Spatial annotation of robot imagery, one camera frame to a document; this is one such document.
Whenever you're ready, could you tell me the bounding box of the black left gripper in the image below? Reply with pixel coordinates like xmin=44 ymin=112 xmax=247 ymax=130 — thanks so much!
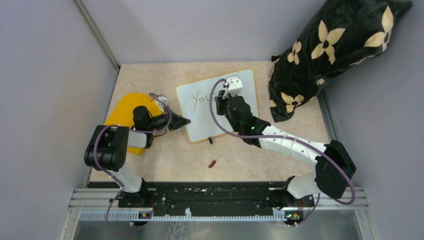
xmin=147 ymin=105 xmax=191 ymax=132

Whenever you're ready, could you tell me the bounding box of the yellow framed whiteboard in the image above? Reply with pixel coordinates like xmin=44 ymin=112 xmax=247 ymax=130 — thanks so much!
xmin=175 ymin=68 xmax=260 ymax=143

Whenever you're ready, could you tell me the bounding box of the brown marker cap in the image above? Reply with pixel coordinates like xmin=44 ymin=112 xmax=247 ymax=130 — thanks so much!
xmin=208 ymin=160 xmax=217 ymax=169

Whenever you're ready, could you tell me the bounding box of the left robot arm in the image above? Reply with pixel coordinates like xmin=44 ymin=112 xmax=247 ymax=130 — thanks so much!
xmin=83 ymin=105 xmax=191 ymax=208

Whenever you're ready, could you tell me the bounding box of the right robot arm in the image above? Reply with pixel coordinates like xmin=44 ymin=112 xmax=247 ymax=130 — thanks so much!
xmin=211 ymin=90 xmax=357 ymax=206

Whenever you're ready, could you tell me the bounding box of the yellow cloth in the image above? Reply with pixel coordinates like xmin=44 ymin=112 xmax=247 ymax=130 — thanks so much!
xmin=103 ymin=92 xmax=163 ymax=156

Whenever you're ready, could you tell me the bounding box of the black floral pillow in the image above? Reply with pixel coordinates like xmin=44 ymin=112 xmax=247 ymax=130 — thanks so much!
xmin=268 ymin=0 xmax=413 ymax=122

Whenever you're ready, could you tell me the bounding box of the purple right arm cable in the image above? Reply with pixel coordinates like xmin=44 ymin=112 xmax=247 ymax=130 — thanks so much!
xmin=208 ymin=78 xmax=357 ymax=228

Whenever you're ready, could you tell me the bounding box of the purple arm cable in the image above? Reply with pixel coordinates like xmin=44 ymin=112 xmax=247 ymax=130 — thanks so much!
xmin=93 ymin=92 xmax=173 ymax=237
xmin=208 ymin=78 xmax=357 ymax=228

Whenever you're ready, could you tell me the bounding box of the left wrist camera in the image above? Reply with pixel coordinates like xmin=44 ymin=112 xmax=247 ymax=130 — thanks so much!
xmin=156 ymin=94 xmax=168 ymax=106

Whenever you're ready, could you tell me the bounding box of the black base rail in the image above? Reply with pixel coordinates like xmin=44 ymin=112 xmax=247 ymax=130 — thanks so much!
xmin=71 ymin=180 xmax=369 ymax=226

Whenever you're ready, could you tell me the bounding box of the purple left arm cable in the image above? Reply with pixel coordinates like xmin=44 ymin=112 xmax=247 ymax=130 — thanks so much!
xmin=93 ymin=92 xmax=173 ymax=237

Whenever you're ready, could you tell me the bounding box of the aluminium corner post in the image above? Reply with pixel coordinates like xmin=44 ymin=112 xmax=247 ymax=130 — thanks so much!
xmin=72 ymin=0 xmax=121 ymax=71

